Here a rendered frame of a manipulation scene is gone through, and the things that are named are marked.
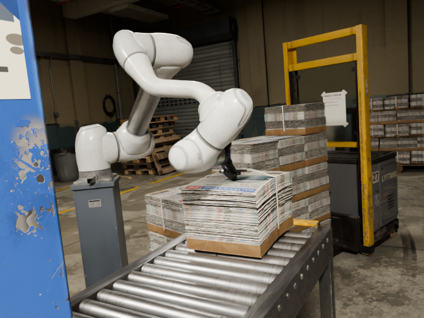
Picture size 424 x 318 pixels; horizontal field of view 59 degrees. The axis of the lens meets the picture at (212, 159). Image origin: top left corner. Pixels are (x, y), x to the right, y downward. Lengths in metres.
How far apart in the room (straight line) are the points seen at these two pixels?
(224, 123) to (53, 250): 0.88
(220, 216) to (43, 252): 1.12
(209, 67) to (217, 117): 8.95
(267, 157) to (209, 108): 1.48
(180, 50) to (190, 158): 0.61
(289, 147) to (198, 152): 1.67
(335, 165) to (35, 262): 3.40
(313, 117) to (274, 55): 6.45
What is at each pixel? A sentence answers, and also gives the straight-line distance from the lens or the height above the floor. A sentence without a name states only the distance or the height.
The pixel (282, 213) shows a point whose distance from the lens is 1.47.
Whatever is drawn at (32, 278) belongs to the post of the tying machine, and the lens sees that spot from 0.18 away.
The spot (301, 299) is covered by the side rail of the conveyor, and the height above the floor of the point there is 0.71.
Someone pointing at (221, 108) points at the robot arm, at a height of 1.29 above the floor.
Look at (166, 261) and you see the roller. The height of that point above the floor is 0.79.
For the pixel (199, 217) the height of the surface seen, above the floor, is 0.93.
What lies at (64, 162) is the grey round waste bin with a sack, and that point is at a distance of 9.02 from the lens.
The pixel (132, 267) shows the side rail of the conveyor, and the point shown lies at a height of 0.80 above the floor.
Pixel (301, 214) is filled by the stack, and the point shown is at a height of 0.50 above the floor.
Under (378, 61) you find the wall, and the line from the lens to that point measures 8.74.
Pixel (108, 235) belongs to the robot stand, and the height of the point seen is 0.74.
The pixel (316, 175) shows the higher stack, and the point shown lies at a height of 0.74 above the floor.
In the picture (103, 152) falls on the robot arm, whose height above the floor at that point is 1.14.
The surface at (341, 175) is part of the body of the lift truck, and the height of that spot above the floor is 0.64.
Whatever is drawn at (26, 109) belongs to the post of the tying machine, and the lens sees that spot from 0.18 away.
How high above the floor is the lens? 1.29
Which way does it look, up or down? 7 degrees down
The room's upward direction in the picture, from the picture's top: 5 degrees counter-clockwise
